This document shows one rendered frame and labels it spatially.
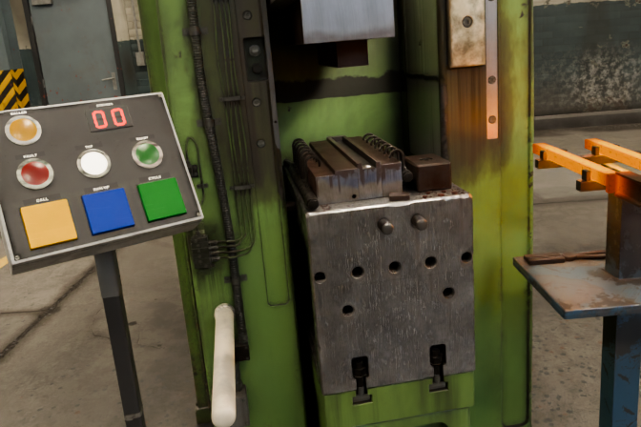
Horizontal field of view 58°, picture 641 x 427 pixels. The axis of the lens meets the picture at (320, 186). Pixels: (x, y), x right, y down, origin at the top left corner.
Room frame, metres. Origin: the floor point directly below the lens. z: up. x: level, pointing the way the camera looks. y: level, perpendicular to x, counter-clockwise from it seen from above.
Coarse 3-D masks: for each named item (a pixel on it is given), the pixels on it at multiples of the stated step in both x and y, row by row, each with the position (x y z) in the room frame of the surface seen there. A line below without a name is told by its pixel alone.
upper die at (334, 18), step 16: (304, 0) 1.27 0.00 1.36; (320, 0) 1.28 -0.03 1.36; (336, 0) 1.28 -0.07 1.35; (352, 0) 1.29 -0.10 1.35; (368, 0) 1.29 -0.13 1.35; (384, 0) 1.30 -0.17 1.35; (288, 16) 1.53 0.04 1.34; (304, 16) 1.27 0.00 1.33; (320, 16) 1.28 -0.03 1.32; (336, 16) 1.28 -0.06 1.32; (352, 16) 1.29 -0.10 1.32; (368, 16) 1.29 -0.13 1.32; (384, 16) 1.30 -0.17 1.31; (288, 32) 1.56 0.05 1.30; (304, 32) 1.27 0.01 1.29; (320, 32) 1.28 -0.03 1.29; (336, 32) 1.28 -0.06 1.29; (352, 32) 1.29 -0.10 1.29; (368, 32) 1.29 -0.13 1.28; (384, 32) 1.30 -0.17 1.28
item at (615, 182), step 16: (544, 144) 1.36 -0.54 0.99; (560, 160) 1.23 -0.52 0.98; (576, 160) 1.17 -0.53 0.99; (592, 176) 1.09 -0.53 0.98; (608, 176) 1.02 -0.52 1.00; (624, 176) 0.98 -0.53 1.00; (640, 176) 0.97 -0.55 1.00; (608, 192) 1.01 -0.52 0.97; (624, 192) 0.99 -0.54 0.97; (640, 192) 0.94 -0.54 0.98
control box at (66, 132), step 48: (144, 96) 1.18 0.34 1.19; (0, 144) 1.01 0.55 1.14; (48, 144) 1.05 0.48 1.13; (96, 144) 1.08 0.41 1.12; (0, 192) 0.97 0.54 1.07; (48, 192) 1.00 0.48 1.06; (96, 192) 1.03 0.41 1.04; (192, 192) 1.11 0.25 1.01; (96, 240) 0.98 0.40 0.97; (144, 240) 1.08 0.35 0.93
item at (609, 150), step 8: (592, 144) 1.34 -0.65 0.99; (600, 144) 1.31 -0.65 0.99; (608, 144) 1.30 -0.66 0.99; (600, 152) 1.30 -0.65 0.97; (608, 152) 1.27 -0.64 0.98; (616, 152) 1.23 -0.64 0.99; (624, 152) 1.20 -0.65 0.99; (632, 152) 1.20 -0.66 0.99; (616, 160) 1.23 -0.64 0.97; (624, 160) 1.20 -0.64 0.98; (632, 160) 1.16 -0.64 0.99; (640, 160) 1.13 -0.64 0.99; (640, 168) 1.13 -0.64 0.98
